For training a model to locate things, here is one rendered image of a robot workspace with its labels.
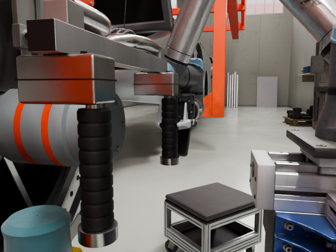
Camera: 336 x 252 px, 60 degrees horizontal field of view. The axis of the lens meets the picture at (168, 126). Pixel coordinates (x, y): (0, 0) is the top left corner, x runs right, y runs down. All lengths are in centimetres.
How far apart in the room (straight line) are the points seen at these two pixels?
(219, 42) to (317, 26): 330
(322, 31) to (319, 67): 545
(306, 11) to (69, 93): 63
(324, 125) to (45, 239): 52
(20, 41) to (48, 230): 29
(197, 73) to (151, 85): 29
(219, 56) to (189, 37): 327
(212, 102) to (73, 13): 374
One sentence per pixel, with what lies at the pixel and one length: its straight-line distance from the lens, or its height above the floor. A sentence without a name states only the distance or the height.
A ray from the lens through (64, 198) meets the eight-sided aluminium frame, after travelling 75.
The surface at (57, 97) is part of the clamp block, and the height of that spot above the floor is 91.
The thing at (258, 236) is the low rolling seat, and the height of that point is 13.
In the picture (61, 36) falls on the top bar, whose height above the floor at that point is 96.
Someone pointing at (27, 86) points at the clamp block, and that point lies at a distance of 33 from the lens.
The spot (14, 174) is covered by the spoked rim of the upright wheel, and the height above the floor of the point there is 73.
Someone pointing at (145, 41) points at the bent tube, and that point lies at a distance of 56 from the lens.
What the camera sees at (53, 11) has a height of 99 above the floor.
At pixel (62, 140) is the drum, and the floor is 84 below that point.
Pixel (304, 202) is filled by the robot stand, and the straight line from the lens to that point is 62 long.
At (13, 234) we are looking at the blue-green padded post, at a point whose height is 73.
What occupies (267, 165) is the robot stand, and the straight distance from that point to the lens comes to 58.
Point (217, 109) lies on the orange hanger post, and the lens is 402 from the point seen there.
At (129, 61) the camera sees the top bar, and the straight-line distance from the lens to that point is 46.
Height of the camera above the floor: 92
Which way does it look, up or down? 7 degrees down
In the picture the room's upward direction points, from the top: straight up
